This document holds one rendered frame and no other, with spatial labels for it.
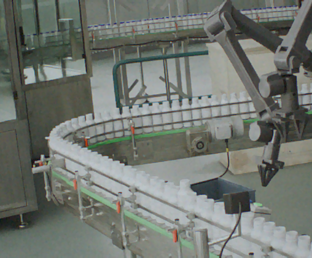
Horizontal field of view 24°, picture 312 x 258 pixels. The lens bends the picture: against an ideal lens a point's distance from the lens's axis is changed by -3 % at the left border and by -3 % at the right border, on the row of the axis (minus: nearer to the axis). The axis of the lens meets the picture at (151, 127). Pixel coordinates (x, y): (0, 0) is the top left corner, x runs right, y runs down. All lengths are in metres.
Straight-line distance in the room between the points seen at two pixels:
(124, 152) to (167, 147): 0.26
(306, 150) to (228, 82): 1.04
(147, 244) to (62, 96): 5.30
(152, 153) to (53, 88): 3.73
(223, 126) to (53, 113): 3.98
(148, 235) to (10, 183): 3.23
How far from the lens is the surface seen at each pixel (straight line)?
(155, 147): 4.55
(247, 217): 2.46
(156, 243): 2.95
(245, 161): 7.15
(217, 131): 4.45
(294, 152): 7.29
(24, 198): 6.19
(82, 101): 8.31
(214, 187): 3.68
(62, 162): 3.78
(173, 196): 2.81
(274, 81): 2.32
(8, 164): 6.09
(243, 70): 2.68
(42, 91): 8.13
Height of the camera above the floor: 1.96
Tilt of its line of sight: 12 degrees down
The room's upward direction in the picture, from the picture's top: 6 degrees counter-clockwise
